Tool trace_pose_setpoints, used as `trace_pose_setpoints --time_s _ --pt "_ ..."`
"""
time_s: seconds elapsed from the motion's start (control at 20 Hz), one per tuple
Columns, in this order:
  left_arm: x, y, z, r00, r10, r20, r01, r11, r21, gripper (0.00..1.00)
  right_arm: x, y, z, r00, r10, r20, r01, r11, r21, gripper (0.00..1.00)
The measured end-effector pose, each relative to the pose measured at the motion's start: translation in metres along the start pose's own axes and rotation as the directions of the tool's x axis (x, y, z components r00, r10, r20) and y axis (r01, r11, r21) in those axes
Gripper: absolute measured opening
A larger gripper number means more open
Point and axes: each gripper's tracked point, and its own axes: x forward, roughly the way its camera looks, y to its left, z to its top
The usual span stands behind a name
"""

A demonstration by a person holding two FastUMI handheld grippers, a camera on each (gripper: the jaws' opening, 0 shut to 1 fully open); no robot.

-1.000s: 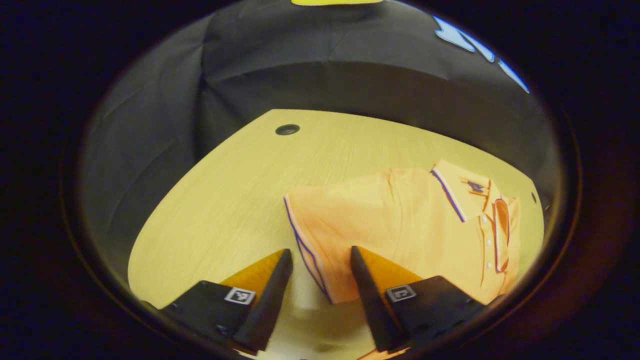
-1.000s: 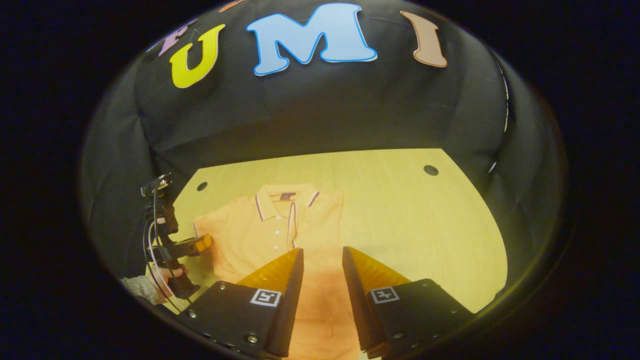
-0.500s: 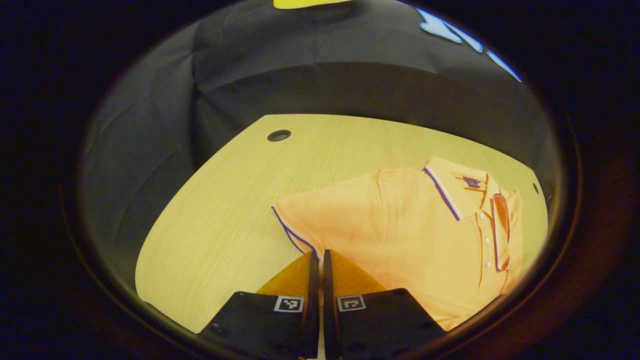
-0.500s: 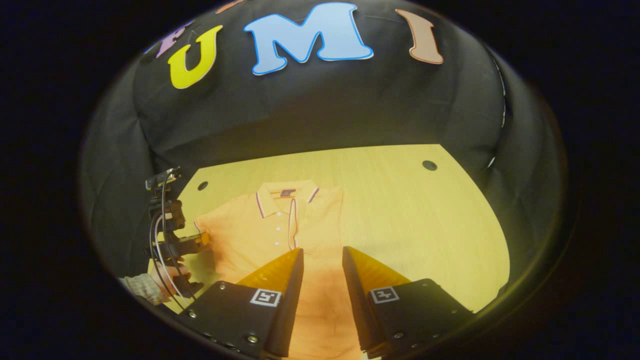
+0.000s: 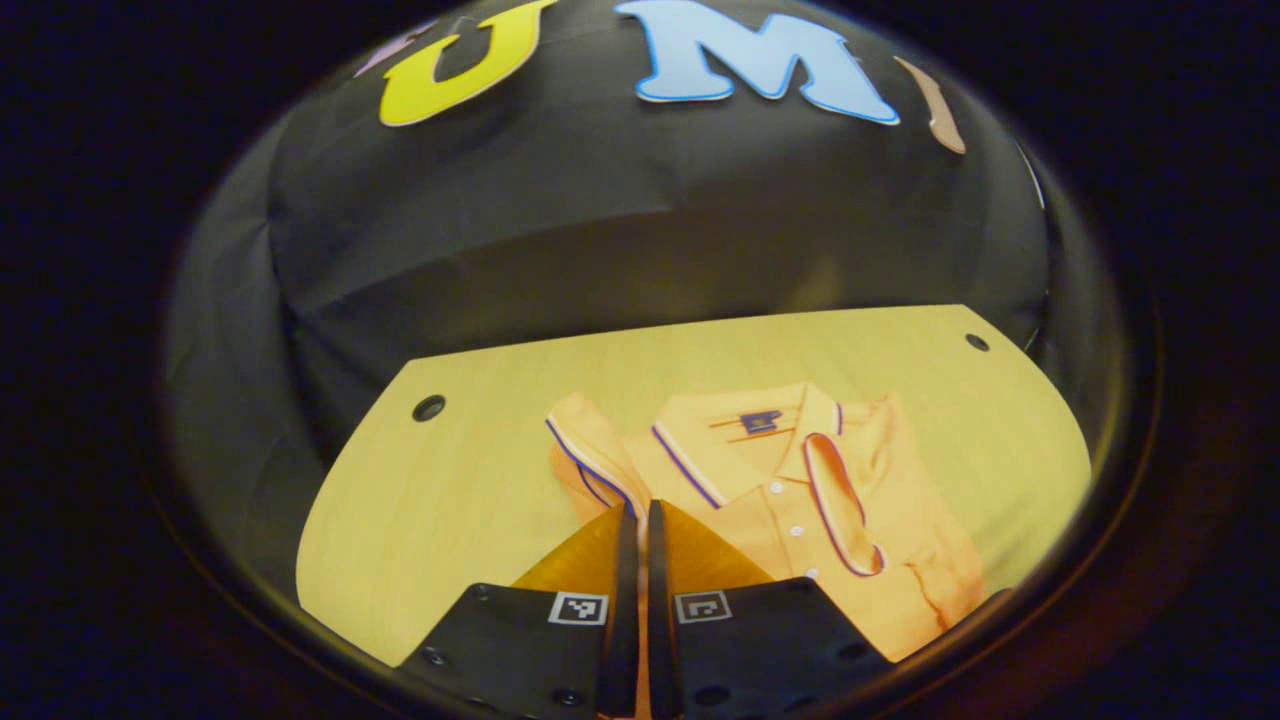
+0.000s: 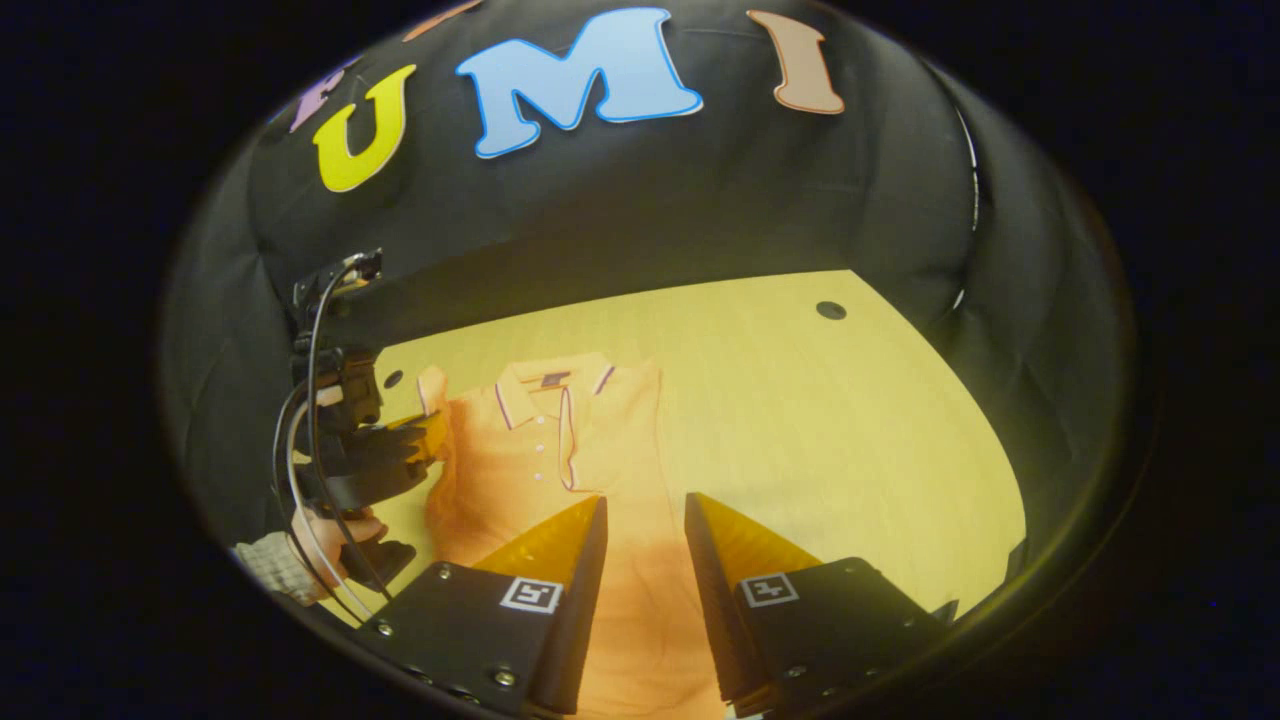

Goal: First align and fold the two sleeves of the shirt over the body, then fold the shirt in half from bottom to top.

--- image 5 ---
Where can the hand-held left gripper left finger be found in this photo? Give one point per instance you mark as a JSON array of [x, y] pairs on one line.
[[622, 620]]

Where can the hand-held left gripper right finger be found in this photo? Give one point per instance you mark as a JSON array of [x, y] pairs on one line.
[[660, 620]]

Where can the orange T-shirt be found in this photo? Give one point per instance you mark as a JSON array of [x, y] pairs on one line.
[[800, 520]]

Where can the black backdrop cloth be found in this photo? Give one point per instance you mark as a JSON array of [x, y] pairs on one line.
[[600, 220]]

